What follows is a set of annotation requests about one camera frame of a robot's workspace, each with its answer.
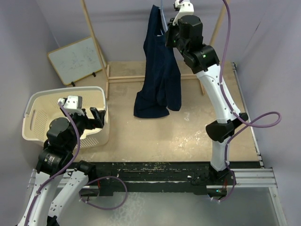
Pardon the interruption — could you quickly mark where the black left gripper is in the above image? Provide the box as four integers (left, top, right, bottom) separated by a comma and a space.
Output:
61, 105, 105, 150

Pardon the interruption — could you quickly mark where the light blue wire hanger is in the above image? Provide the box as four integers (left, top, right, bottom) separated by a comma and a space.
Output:
159, 0, 168, 32

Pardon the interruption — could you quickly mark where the navy blue t shirt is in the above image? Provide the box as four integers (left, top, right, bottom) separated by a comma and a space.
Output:
134, 5, 182, 119

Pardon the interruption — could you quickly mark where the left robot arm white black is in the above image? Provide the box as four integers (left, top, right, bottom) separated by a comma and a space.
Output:
19, 105, 106, 226

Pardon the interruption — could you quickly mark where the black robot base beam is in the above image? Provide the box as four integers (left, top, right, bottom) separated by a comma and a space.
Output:
68, 161, 238, 196

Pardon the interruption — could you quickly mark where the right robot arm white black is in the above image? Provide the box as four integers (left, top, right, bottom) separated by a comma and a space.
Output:
166, 15, 248, 184

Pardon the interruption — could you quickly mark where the wooden clothes rack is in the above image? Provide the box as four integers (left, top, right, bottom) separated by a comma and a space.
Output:
80, 0, 227, 98

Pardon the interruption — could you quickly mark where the cream plastic laundry basket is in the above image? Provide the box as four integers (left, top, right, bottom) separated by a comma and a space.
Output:
22, 86, 110, 149

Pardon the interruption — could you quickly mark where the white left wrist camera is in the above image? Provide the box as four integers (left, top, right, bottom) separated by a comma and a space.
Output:
58, 95, 83, 110

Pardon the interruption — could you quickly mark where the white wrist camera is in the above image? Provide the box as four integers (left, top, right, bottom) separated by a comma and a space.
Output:
171, 0, 194, 26
58, 95, 83, 110

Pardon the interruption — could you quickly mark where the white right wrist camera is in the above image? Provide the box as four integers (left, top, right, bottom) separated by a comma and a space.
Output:
171, 0, 194, 26

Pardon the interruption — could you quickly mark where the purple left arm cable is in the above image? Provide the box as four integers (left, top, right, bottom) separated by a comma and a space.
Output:
22, 101, 82, 226

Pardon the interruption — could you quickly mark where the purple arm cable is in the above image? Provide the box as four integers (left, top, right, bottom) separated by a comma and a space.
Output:
210, 0, 282, 203
22, 101, 82, 226

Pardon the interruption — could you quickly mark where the small whiteboard wooden frame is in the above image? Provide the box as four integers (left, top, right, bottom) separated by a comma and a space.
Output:
48, 37, 102, 86

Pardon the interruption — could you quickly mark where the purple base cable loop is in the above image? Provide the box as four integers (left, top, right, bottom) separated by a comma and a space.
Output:
79, 176, 128, 210

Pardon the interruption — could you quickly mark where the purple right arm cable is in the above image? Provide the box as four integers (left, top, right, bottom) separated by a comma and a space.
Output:
210, 0, 282, 203

